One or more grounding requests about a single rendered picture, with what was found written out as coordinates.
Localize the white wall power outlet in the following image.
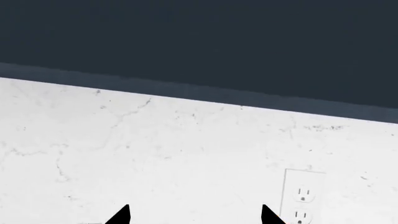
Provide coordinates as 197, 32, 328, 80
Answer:
279, 168, 327, 224

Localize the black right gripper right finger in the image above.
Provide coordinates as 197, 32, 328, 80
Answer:
261, 203, 287, 224

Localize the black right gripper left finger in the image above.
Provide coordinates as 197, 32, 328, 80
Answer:
104, 203, 131, 224

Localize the dark blue wall cabinet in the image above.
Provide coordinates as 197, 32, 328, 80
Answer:
0, 0, 398, 124

